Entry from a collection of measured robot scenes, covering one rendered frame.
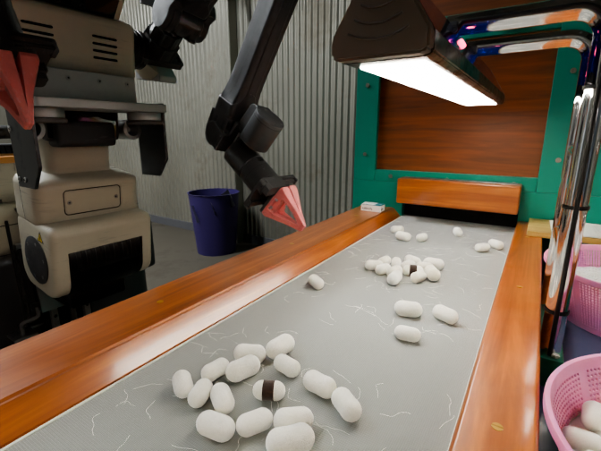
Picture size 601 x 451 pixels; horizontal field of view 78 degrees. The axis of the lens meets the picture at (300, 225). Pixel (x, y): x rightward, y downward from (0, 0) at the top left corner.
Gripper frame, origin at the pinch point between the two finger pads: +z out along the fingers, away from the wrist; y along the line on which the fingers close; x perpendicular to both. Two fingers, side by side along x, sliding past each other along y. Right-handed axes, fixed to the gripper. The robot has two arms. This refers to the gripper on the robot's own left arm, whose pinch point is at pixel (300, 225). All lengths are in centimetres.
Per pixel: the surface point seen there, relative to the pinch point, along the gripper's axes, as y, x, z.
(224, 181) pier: 188, 147, -140
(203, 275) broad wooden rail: -15.7, 10.0, -1.9
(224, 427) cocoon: -35.9, -4.7, 17.3
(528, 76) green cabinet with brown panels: 54, -42, 2
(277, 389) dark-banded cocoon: -29.8, -5.2, 17.9
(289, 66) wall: 192, 35, -149
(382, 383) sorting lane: -21.8, -8.9, 24.1
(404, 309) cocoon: -7.6, -8.7, 21.1
